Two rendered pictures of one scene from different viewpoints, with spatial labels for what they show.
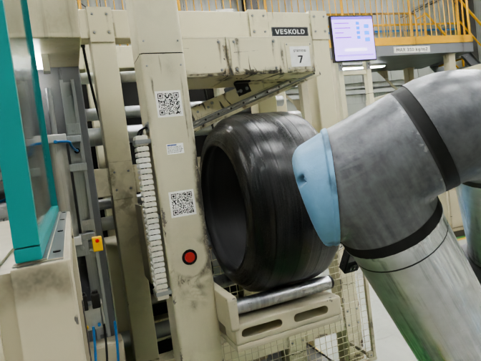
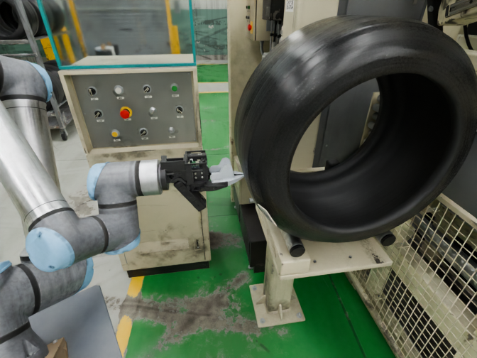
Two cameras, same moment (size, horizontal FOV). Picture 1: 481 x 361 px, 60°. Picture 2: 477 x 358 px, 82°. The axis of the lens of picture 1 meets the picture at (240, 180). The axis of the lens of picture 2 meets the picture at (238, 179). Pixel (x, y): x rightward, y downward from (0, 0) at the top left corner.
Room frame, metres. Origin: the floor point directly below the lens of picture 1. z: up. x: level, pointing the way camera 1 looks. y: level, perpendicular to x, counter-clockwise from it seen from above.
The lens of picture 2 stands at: (1.30, -0.82, 1.49)
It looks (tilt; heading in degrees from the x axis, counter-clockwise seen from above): 32 degrees down; 103
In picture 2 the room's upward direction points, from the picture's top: straight up
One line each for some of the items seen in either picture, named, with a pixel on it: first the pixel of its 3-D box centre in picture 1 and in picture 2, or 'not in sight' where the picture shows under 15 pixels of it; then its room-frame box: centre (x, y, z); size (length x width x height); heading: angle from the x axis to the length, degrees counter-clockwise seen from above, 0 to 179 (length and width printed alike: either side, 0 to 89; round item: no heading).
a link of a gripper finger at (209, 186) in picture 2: not in sight; (210, 183); (1.09, -0.26, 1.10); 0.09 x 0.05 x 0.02; 22
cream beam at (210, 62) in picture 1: (234, 64); not in sight; (1.72, -0.04, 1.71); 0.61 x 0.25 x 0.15; 112
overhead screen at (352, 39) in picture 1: (352, 39); not in sight; (5.21, -1.58, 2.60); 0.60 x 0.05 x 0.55; 108
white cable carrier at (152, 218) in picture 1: (152, 217); not in sight; (1.22, 0.27, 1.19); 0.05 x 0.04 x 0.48; 22
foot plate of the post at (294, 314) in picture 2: not in sight; (275, 300); (1.28, 0.20, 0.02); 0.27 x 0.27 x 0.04; 22
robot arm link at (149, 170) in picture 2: not in sight; (153, 176); (0.95, -0.29, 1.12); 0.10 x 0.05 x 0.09; 112
